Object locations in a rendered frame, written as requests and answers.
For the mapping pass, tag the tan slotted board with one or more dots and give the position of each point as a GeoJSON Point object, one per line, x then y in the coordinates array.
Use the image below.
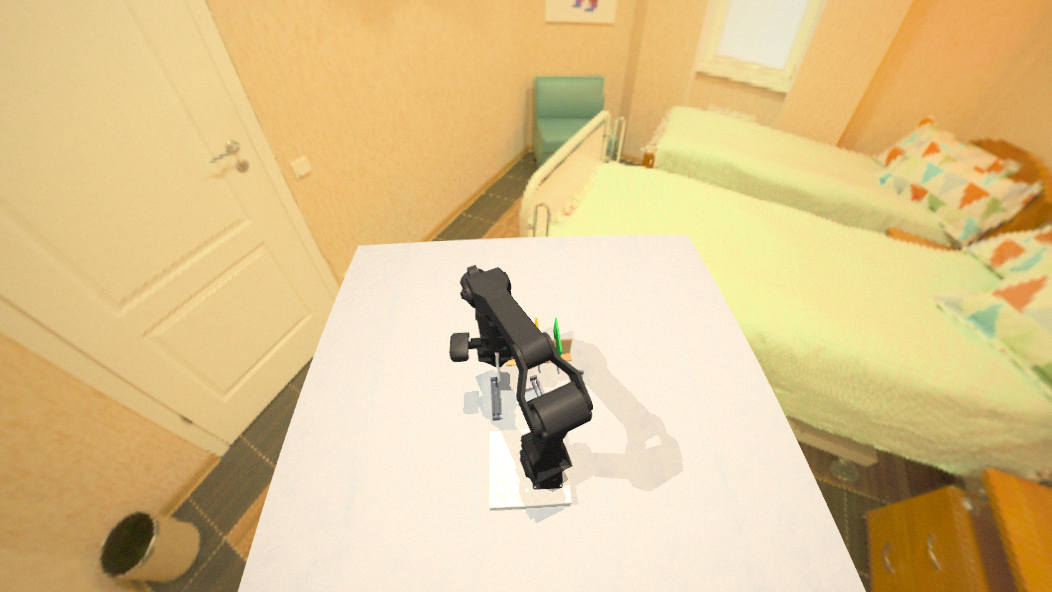
{"type": "Point", "coordinates": [566, 351]}

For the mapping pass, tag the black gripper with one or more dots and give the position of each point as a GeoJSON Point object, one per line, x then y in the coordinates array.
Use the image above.
{"type": "Point", "coordinates": [486, 347]}

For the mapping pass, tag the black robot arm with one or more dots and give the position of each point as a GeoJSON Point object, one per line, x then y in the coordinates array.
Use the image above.
{"type": "Point", "coordinates": [551, 415]}

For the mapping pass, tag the green notched board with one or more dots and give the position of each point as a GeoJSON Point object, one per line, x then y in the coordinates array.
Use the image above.
{"type": "Point", "coordinates": [557, 337]}

